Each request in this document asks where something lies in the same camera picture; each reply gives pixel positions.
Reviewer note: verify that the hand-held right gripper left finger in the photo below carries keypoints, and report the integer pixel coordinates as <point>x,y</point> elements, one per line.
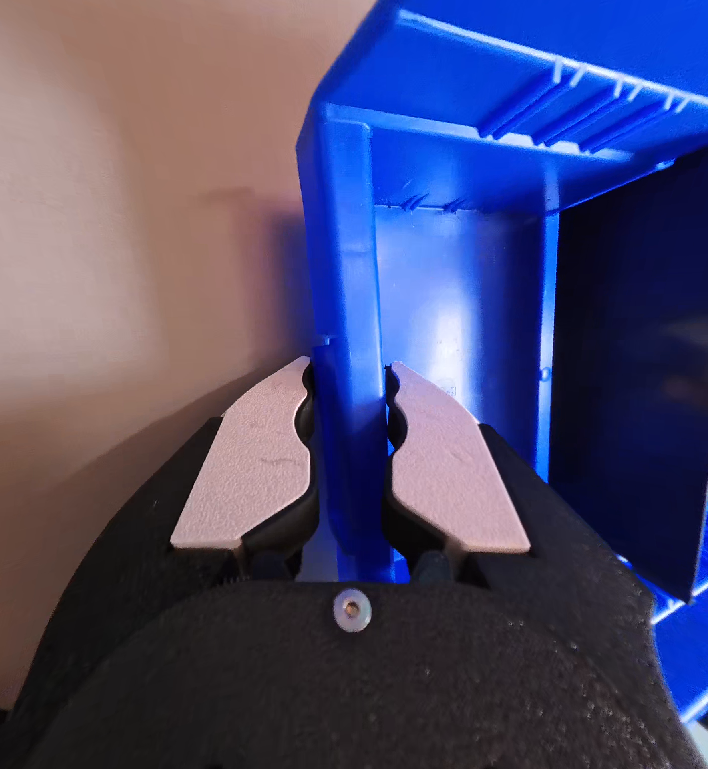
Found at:
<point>246,468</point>

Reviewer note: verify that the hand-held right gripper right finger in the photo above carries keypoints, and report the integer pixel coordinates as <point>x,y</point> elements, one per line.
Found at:
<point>450,474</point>

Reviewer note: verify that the blue plastic storage bin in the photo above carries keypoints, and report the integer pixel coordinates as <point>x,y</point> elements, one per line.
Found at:
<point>450,150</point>

